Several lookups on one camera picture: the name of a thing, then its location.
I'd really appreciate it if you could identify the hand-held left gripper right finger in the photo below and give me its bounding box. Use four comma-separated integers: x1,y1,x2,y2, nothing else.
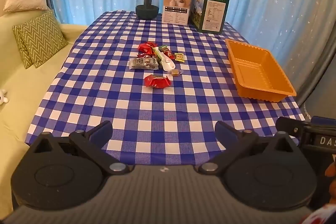
198,120,301,175

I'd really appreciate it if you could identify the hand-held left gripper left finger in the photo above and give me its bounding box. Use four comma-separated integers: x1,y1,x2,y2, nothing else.
31,120,130,175

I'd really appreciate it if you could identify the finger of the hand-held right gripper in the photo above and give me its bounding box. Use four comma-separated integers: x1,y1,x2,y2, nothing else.
310,116,336,127
276,116,305,146

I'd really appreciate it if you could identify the orange plastic tray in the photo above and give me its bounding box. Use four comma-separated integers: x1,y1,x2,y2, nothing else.
225,38,297,103

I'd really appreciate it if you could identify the large red candy packet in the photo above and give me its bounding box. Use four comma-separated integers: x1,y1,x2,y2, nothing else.
144,74,172,89

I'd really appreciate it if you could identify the clear dark snack packet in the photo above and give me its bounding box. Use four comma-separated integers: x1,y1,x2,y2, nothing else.
129,56,159,71

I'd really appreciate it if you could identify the white snack packet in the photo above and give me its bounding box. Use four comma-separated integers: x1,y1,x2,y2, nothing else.
154,47,172,73

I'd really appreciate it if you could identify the person's right hand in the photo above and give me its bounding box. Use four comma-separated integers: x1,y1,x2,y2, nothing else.
325,160,336,205

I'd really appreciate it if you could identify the blue white checkered tablecloth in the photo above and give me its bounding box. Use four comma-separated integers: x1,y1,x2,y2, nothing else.
25,11,306,165

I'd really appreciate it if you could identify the red white printed clothing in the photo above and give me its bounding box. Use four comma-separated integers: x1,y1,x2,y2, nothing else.
302,204,336,224

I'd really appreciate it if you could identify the light green sofa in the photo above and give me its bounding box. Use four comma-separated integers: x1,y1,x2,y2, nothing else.
0,10,90,214

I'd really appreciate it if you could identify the green zigzag pillow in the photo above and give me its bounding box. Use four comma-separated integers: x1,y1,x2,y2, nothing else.
13,10,69,68
13,30,34,69

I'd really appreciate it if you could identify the green carton box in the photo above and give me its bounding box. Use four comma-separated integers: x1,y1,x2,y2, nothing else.
189,0,230,35

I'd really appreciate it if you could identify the white product box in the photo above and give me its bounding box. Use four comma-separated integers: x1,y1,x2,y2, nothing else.
161,0,193,26

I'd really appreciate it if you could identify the dark glass humidifier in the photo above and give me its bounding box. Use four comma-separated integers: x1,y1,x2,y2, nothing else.
135,0,160,20

